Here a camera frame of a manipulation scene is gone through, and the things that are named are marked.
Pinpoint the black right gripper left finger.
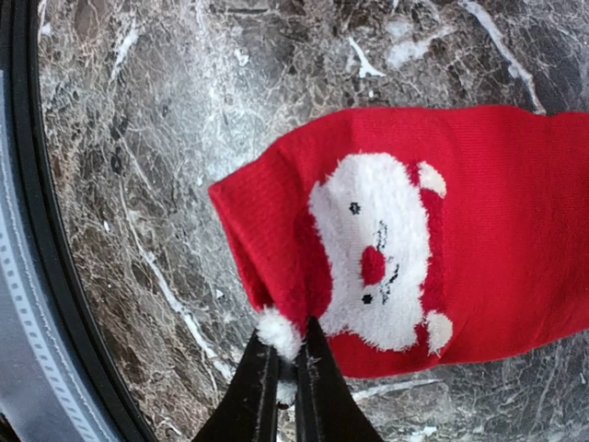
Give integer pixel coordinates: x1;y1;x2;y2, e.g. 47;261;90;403
194;333;280;442

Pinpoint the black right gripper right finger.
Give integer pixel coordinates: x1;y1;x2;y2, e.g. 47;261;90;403
294;318;382;442

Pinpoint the red santa sock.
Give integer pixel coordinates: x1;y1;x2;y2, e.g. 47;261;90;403
210;106;588;378

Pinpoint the white slotted cable duct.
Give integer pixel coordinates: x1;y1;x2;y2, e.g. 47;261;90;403
1;85;121;441

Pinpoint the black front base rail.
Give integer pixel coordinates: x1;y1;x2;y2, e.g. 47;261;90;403
1;1;155;441

